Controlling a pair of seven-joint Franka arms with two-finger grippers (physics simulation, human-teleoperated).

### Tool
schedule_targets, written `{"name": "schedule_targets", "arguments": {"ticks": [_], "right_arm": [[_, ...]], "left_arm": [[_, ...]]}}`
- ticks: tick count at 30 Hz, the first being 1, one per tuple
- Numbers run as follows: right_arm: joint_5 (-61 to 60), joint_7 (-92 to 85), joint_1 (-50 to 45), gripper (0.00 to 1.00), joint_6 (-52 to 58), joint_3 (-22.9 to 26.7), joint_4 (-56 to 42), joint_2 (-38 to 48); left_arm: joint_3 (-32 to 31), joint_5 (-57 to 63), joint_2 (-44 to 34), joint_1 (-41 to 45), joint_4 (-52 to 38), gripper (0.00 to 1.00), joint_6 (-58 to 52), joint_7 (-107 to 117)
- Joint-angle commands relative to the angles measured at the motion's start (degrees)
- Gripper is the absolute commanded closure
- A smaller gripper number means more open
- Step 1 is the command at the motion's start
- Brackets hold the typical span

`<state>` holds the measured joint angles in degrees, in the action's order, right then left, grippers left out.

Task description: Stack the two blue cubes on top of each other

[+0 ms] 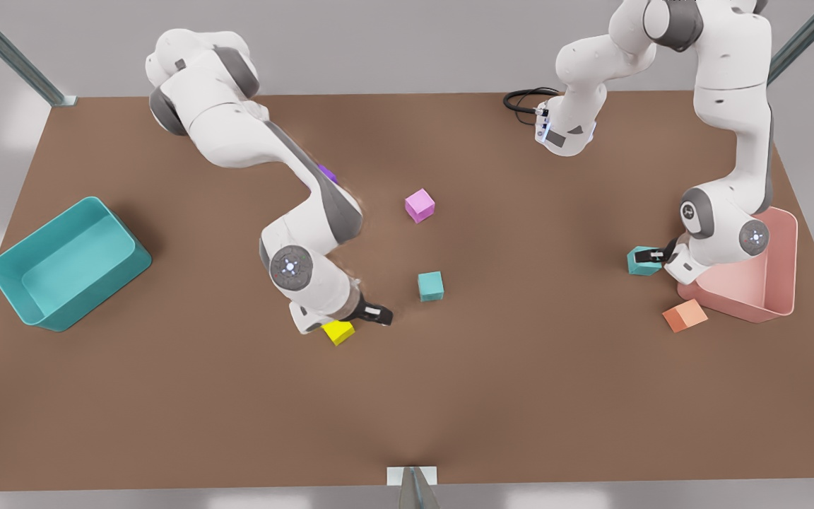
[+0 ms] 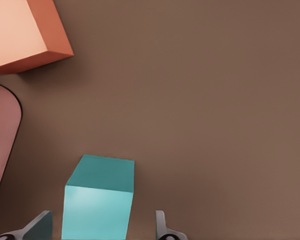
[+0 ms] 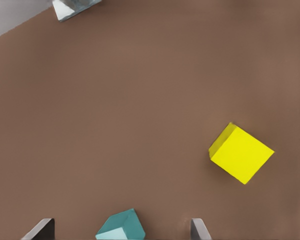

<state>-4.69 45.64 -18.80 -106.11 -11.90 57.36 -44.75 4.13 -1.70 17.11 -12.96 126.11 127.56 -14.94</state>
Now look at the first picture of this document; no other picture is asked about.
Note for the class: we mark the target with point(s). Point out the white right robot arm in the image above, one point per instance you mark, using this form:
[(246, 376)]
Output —
[(237, 134)]

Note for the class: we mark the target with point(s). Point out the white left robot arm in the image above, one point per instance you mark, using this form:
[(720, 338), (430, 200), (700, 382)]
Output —
[(732, 106)]

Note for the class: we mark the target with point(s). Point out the teal blue cube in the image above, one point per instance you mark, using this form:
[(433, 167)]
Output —
[(644, 270), (431, 287)]

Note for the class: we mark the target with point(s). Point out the yellow cube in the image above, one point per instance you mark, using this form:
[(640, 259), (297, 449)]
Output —
[(340, 332)]

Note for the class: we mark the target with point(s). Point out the orange cube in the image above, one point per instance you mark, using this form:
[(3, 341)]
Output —
[(685, 316)]

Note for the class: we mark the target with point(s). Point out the pink cube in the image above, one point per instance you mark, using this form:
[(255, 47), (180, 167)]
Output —
[(420, 206)]

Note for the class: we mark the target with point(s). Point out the pink plastic bin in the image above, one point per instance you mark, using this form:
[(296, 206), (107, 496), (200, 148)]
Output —
[(767, 283)]

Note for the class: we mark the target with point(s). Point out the purple cube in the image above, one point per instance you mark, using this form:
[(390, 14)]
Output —
[(327, 173)]

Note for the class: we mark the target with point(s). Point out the teal plastic bin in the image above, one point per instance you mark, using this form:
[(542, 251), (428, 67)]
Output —
[(39, 283)]

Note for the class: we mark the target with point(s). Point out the silver frame post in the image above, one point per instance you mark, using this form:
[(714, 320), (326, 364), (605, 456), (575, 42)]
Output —
[(4, 40), (810, 30), (414, 495)]

